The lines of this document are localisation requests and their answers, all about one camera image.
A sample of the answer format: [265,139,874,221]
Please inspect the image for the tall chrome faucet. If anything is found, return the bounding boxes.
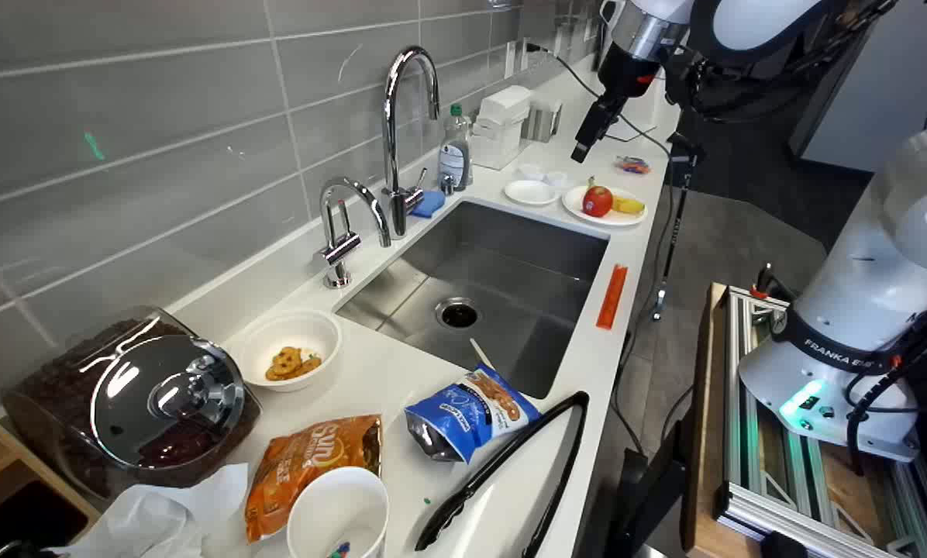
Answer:
[382,44,439,235]

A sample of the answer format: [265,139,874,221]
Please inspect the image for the orange snack bag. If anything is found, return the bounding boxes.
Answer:
[246,415,382,544]

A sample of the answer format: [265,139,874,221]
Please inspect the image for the white bowl with snacks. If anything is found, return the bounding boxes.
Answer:
[229,311,341,392]

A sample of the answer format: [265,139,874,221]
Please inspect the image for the metal napkin holder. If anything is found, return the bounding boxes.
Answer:
[520,98,560,144]

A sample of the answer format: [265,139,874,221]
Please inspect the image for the blue pretzel snack packet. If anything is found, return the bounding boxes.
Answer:
[405,365,539,463]

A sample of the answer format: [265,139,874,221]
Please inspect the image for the red apple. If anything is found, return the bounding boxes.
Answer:
[582,182,614,217]

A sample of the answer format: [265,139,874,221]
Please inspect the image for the dark brown container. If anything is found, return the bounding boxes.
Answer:
[3,311,259,498]

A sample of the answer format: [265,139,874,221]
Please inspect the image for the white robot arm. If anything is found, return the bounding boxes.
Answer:
[569,0,927,463]

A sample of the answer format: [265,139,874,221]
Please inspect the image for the white plastic bag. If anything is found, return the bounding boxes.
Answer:
[53,465,248,558]

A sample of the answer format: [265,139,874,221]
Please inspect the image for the glass pot lid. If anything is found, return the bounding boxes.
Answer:
[91,336,248,471]

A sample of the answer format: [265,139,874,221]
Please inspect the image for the small white plate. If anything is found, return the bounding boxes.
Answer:
[506,181,558,207]

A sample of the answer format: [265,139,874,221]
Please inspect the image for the small chrome faucet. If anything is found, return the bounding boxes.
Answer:
[319,176,390,284]

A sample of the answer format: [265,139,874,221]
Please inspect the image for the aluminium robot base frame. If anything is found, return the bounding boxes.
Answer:
[714,284,927,558]

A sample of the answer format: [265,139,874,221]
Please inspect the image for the blue sponge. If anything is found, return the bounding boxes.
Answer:
[412,190,447,217]

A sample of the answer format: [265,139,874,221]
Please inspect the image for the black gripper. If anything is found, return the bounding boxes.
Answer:
[569,46,657,166]

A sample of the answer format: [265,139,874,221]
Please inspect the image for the white napkin dispenser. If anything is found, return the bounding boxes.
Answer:
[471,88,532,170]

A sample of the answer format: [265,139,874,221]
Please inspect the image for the clear soap bottle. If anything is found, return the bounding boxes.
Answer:
[436,104,471,191]

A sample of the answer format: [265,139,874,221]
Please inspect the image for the white plate with fruit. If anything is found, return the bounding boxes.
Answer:
[560,185,649,225]

